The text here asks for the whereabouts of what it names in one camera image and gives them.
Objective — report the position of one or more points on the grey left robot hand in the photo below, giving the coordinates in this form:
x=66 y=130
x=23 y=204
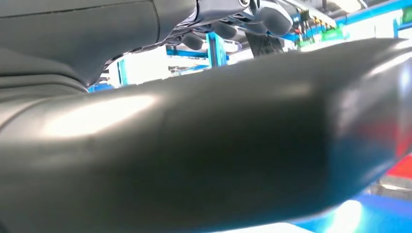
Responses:
x=257 y=144

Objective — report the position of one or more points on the blue metal shelf rack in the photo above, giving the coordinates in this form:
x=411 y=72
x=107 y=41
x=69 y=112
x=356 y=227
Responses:
x=215 y=48
x=379 y=215

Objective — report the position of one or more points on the red barrier belt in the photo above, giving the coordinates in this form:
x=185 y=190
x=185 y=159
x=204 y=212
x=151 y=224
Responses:
x=402 y=168

